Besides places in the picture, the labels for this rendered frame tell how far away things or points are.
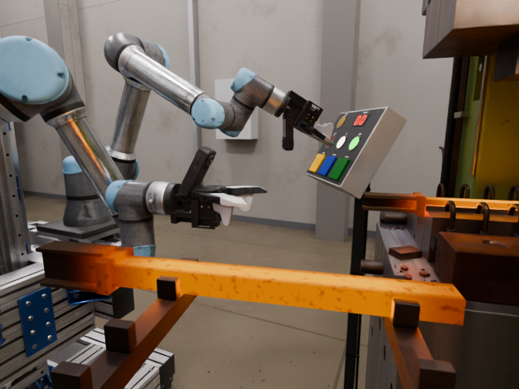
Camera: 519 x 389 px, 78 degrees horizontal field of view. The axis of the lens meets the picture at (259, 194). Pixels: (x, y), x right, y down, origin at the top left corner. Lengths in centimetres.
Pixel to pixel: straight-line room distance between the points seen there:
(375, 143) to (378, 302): 78
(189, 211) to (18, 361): 69
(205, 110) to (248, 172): 314
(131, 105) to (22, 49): 54
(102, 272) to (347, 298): 24
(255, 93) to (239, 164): 307
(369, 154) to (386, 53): 264
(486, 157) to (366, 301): 62
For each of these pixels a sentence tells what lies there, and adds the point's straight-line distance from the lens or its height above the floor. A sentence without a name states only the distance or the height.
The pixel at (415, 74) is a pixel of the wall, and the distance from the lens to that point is 358.
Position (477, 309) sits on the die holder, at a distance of 49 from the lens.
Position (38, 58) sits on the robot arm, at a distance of 73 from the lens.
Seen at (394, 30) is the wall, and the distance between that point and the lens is 366.
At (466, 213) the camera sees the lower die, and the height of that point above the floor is 99.
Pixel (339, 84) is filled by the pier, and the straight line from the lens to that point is 333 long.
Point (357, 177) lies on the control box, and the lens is 103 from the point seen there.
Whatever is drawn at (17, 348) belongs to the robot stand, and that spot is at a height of 55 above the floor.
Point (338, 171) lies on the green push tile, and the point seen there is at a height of 100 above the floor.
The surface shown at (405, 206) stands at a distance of 65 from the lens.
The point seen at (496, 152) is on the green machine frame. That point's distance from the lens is 87.
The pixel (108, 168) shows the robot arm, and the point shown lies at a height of 104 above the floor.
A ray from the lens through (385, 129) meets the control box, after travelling 106.
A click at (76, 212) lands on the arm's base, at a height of 87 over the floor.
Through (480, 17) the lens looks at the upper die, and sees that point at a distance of 60.
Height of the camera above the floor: 113
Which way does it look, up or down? 11 degrees down
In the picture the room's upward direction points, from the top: straight up
